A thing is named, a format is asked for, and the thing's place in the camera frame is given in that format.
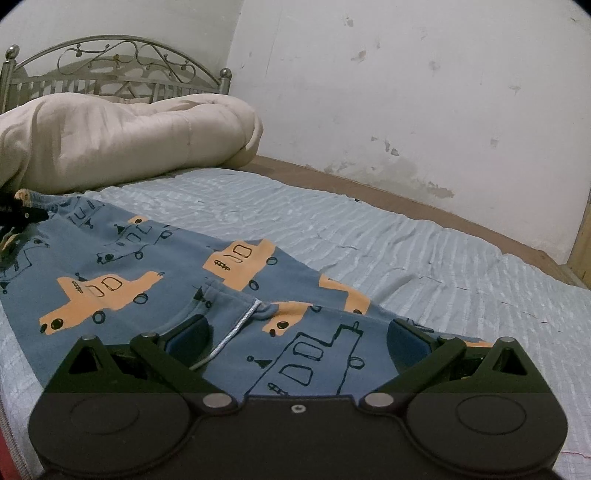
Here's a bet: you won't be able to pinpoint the light blue striped bed sheet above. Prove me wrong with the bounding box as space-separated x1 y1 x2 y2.
0 167 591 469

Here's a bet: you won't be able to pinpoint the red mattress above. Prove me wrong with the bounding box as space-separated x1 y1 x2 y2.
0 427 29 480

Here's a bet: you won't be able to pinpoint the blue pants with orange cars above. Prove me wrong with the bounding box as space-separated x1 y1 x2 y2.
0 189 496 403

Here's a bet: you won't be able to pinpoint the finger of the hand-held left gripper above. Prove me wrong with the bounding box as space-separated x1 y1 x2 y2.
0 191 48 230

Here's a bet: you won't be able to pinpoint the beige rolled duvet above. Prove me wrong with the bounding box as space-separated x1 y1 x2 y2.
0 92 263 195

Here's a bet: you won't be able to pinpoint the brown wooden bed frame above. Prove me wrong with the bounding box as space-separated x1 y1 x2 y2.
249 154 591 291

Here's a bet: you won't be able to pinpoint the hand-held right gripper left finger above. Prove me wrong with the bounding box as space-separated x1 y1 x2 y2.
41 315 238 414

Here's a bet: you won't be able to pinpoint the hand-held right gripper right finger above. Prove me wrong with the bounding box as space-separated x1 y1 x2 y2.
360 318 555 411

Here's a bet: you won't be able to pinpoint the plywood panel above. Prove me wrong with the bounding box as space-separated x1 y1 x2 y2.
566 182 591 278

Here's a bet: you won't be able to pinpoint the metal scrollwork headboard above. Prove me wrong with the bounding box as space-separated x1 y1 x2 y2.
0 39 232 104

